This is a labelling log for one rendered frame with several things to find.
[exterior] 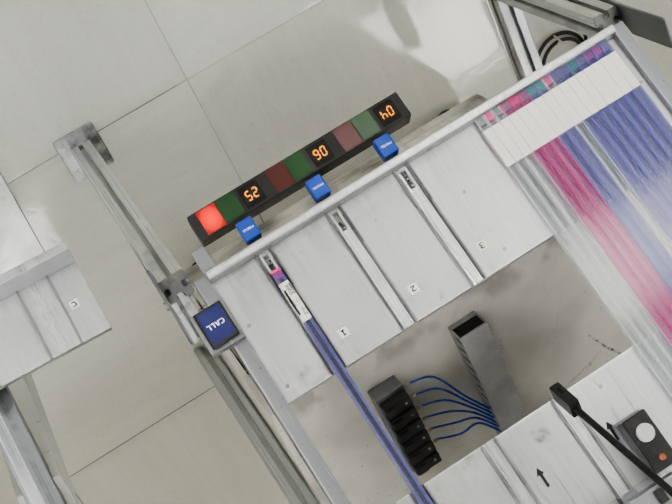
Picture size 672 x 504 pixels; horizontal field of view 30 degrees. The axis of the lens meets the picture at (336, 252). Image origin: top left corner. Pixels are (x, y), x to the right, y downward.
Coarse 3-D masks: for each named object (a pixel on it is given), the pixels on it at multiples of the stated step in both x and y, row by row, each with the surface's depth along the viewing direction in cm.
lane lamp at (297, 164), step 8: (296, 152) 171; (288, 160) 170; (296, 160) 170; (304, 160) 170; (288, 168) 170; (296, 168) 170; (304, 168) 170; (312, 168) 170; (296, 176) 170; (304, 176) 170
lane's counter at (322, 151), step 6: (312, 144) 171; (318, 144) 171; (324, 144) 171; (306, 150) 171; (312, 150) 171; (318, 150) 171; (324, 150) 171; (330, 150) 171; (312, 156) 171; (318, 156) 171; (324, 156) 171; (330, 156) 171; (318, 162) 170; (324, 162) 170
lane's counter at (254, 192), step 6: (246, 186) 169; (252, 186) 169; (258, 186) 169; (240, 192) 169; (246, 192) 169; (252, 192) 169; (258, 192) 169; (246, 198) 169; (252, 198) 169; (258, 198) 169; (264, 198) 169; (246, 204) 169; (252, 204) 169
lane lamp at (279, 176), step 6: (282, 162) 170; (270, 168) 170; (276, 168) 170; (282, 168) 170; (270, 174) 170; (276, 174) 170; (282, 174) 170; (288, 174) 170; (270, 180) 170; (276, 180) 170; (282, 180) 170; (288, 180) 170; (294, 180) 170; (276, 186) 169; (282, 186) 169; (288, 186) 169
